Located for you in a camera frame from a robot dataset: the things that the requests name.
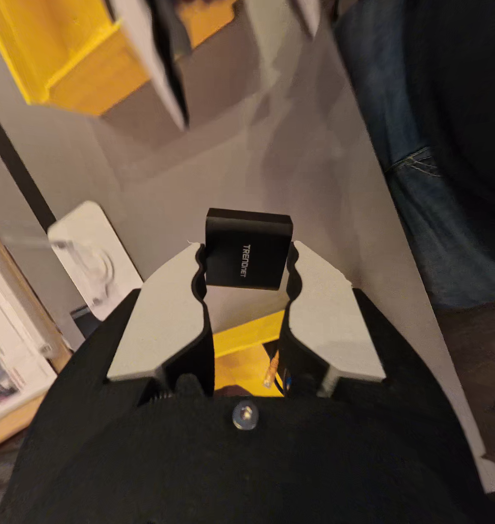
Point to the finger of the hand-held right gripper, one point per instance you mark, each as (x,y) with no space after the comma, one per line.
(280,10)
(157,69)

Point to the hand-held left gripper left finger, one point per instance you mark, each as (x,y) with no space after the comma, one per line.
(165,323)

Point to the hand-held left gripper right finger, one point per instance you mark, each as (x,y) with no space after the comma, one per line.
(333,323)

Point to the yellow plastic bin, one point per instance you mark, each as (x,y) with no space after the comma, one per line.
(79,49)
(247,335)

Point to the black network switch box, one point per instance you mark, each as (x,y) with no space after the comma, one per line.
(247,254)

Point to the white sign stand base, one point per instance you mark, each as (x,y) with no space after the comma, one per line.
(87,254)

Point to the wood-framed printed sign board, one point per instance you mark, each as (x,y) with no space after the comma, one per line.
(10,344)

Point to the person's leg in jeans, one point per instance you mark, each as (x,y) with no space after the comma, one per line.
(427,163)

